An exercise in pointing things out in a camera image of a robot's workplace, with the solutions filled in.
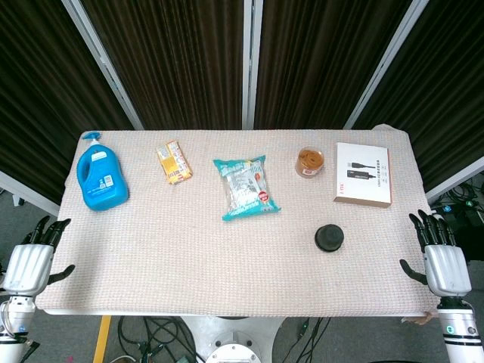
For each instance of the robot right five-finger hand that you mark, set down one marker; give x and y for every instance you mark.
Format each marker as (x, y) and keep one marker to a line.
(448, 268)

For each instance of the robot left five-finger hand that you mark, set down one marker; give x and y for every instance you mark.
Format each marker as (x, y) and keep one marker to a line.
(26, 264)

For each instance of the black round object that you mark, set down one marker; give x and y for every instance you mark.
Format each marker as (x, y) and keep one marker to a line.
(329, 235)

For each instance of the robot left white arm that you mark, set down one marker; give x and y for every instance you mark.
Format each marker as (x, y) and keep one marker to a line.
(11, 315)

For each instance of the black power box with lights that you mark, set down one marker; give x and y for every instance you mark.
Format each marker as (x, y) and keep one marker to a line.
(470, 215)

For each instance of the brown tape scrap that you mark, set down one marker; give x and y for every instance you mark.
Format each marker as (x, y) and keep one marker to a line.
(417, 318)

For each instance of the white table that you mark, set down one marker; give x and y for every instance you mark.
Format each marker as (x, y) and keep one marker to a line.
(75, 313)

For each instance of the yellow floor tape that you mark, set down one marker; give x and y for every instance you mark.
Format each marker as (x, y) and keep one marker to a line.
(101, 340)

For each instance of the blue detergent pump bottle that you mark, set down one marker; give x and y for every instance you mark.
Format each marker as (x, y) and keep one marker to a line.
(102, 181)

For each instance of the beige waffle tablecloth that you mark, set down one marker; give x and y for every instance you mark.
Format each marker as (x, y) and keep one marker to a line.
(189, 257)

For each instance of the dark brown pleated curtain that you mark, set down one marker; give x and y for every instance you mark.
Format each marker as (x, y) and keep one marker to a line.
(317, 64)
(38, 94)
(177, 64)
(446, 94)

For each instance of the clear jar of rubber bands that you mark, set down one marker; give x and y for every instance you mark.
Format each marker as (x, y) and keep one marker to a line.
(310, 162)

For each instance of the yellow biscuit packet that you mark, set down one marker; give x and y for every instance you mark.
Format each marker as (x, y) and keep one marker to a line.
(174, 162)

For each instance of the teal snack bag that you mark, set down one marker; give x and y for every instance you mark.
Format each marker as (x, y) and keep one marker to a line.
(244, 189)

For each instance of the white metal frame rail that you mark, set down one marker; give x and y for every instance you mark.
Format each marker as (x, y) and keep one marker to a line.
(457, 177)
(26, 194)

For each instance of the white metal frame post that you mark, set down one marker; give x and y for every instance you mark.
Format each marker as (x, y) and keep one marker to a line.
(251, 64)
(109, 72)
(382, 72)

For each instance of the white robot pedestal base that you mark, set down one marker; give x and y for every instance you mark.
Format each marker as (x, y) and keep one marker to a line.
(230, 340)

